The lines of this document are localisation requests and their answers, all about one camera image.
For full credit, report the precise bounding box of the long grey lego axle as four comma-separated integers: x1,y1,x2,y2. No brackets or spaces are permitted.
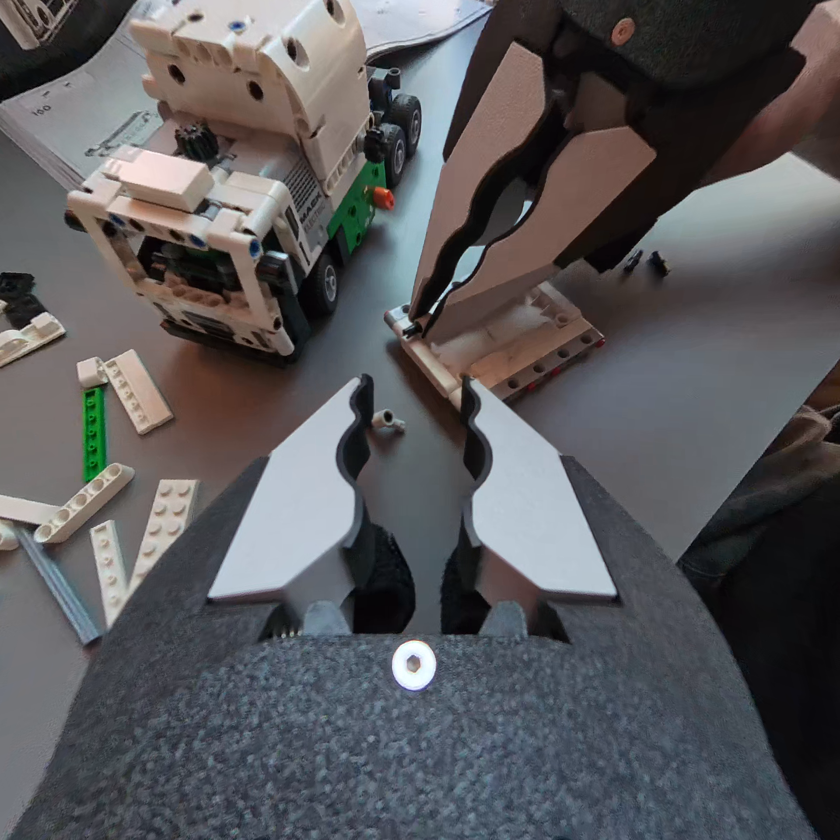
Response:
13,524,102,648

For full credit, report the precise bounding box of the black printed packaging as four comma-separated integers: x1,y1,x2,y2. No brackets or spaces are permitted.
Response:
0,0,139,102

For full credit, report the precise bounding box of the white lego panel assembly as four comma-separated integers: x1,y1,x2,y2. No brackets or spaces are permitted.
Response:
385,279,606,403

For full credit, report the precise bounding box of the person's dark clothing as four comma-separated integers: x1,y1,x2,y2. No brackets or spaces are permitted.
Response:
676,394,840,840

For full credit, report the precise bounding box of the white green lego truck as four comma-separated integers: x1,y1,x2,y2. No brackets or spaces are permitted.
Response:
64,0,424,367

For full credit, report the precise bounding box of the white curved lego piece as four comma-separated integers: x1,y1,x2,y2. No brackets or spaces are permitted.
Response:
0,311,68,368

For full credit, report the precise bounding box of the narrow white lego plate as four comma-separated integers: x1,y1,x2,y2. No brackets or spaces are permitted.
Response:
89,520,130,630

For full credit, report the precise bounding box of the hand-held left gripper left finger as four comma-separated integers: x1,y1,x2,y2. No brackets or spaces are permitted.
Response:
207,374,375,614

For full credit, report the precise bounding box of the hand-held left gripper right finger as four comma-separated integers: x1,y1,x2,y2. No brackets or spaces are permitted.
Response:
461,375,620,614

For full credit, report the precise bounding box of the green lego plate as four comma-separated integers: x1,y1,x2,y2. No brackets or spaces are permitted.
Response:
81,386,108,483

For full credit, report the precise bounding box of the flat white lego tile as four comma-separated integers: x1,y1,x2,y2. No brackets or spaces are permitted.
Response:
0,494,61,526

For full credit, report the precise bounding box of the lego instruction booklet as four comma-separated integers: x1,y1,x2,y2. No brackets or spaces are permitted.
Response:
0,0,493,191

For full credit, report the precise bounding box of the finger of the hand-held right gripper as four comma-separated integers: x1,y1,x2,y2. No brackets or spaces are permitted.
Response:
428,71,658,342
408,41,572,337

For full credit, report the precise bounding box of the black lego piece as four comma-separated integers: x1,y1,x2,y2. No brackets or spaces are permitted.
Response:
0,271,48,329

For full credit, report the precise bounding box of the white lego beam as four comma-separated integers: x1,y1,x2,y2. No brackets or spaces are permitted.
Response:
33,462,136,546

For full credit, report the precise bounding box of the person's right forearm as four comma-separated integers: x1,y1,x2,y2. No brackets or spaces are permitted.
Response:
705,0,840,181

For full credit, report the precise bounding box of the wide white lego plate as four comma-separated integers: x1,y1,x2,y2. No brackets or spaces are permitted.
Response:
126,479,201,595

